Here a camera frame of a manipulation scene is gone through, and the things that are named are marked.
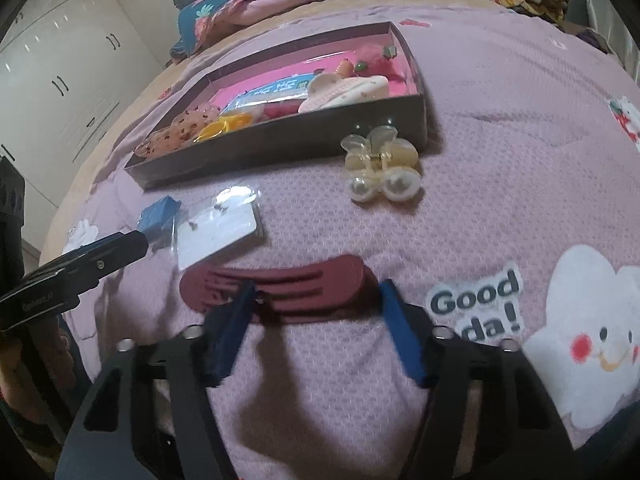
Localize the cream cloud claw clip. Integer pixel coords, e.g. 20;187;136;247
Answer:
298;74;390;114

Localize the small blue box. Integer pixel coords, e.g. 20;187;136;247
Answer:
138;197;182;252

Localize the floral pink blue pillow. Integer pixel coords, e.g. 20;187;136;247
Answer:
170;0;347;64

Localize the shallow brown box pink inside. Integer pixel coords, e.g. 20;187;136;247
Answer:
122;21;430;191

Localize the maroon hair clip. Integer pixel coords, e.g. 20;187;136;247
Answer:
180;254;377;329

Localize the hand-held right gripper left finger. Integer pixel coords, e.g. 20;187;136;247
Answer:
55;280;258;480

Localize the cream curtain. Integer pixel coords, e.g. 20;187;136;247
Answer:
575;0;640;86

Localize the pearl flower claw clip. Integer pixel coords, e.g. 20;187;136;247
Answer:
341;125;421;205

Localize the yellow hair tie packet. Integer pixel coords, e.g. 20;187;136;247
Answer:
194;112;254;142

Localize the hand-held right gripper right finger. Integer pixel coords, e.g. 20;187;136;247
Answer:
377;280;573;480

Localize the polka-dot mesh hair bow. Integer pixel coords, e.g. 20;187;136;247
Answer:
135;102;222;159

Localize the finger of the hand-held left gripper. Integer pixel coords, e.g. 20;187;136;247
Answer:
25;229;152;293

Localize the white wardrobe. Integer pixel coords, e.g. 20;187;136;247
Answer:
0;0;171;207

